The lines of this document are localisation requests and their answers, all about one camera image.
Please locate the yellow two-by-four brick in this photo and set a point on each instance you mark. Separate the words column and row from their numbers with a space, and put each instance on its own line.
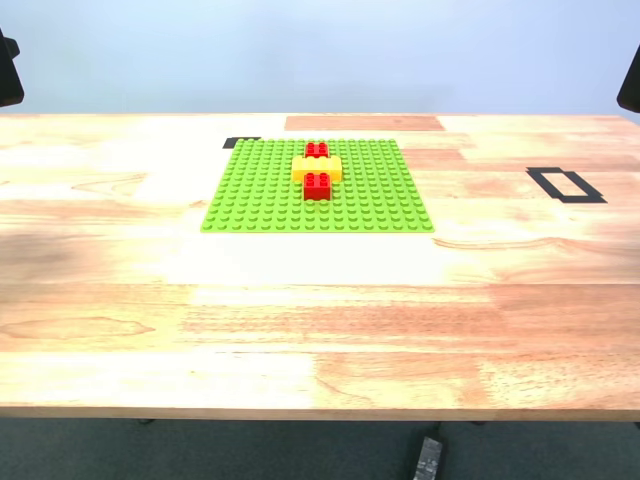
column 315, row 165

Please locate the red two-by-two brick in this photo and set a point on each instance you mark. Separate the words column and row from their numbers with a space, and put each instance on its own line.
column 318, row 189
column 317, row 149

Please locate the green studded baseplate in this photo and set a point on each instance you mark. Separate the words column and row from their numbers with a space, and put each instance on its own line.
column 375, row 200

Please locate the short black tape strip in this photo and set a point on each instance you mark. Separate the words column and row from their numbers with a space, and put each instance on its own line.
column 232, row 143

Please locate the black tape rectangle outline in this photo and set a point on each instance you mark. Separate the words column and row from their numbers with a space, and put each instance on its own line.
column 550, row 171

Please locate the grey speckled floor object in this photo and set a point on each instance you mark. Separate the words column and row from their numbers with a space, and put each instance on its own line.
column 427, row 460

